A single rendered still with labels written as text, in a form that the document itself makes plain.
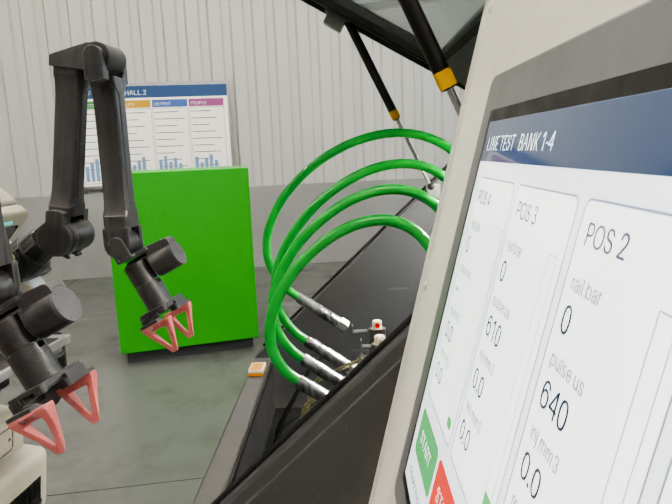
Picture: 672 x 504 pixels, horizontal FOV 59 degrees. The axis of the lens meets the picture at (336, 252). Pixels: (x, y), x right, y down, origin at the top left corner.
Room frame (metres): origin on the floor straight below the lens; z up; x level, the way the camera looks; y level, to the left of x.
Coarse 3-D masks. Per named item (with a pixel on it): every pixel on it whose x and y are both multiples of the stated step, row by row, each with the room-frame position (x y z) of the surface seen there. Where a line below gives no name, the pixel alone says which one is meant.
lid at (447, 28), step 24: (312, 0) 1.25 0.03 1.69; (336, 0) 1.22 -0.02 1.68; (360, 0) 1.12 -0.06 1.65; (384, 0) 1.04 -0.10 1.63; (432, 0) 0.90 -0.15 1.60; (456, 0) 0.85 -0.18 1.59; (480, 0) 0.80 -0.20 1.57; (336, 24) 1.27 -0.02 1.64; (360, 24) 1.24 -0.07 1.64; (384, 24) 1.20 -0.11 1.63; (408, 24) 1.10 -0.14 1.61; (432, 24) 1.02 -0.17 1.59; (456, 24) 0.95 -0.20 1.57; (408, 48) 1.24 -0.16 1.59; (456, 48) 1.01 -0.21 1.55; (456, 72) 1.18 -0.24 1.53
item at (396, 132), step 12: (372, 132) 0.95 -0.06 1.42; (384, 132) 0.95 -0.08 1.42; (396, 132) 0.95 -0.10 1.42; (408, 132) 0.94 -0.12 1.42; (420, 132) 0.95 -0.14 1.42; (348, 144) 0.95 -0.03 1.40; (444, 144) 0.94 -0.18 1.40; (324, 156) 0.95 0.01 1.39; (312, 168) 0.95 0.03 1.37; (300, 180) 0.95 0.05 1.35; (288, 192) 0.95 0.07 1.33; (276, 204) 0.95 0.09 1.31; (276, 216) 0.95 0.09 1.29; (264, 228) 0.96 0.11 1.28; (264, 240) 0.95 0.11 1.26; (264, 252) 0.95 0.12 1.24
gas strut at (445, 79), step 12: (408, 0) 0.62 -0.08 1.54; (408, 12) 0.62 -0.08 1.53; (420, 12) 0.62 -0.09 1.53; (420, 24) 0.62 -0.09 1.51; (420, 36) 0.62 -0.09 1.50; (432, 36) 0.62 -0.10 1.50; (432, 48) 0.62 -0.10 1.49; (432, 60) 0.62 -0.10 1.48; (444, 60) 0.63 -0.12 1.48; (432, 72) 0.63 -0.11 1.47; (444, 72) 0.62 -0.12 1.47; (444, 84) 0.62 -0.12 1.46; (456, 96) 0.63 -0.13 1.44; (456, 108) 0.63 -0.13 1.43
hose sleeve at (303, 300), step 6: (300, 294) 0.95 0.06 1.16; (300, 300) 0.95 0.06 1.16; (306, 300) 0.95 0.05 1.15; (312, 300) 0.95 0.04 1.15; (306, 306) 0.95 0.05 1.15; (312, 306) 0.95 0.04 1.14; (318, 306) 0.95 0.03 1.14; (318, 312) 0.95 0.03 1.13; (324, 312) 0.95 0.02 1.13; (330, 312) 0.95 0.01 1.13; (324, 318) 0.95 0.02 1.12; (330, 318) 0.95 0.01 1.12; (336, 318) 0.95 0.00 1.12; (336, 324) 0.95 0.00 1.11
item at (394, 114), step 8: (344, 24) 1.28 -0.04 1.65; (352, 24) 1.27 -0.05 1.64; (352, 32) 1.27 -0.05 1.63; (360, 40) 1.27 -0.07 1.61; (360, 48) 1.27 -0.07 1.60; (368, 56) 1.27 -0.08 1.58; (368, 64) 1.27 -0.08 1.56; (376, 72) 1.27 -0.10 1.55; (376, 80) 1.27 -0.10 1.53; (384, 88) 1.26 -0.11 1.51; (384, 96) 1.26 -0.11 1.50; (392, 104) 1.26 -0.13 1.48; (392, 112) 1.26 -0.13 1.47; (392, 120) 1.27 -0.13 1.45; (408, 144) 1.26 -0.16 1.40; (424, 176) 1.26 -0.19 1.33; (432, 184) 1.25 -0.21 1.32; (432, 192) 1.25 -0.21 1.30
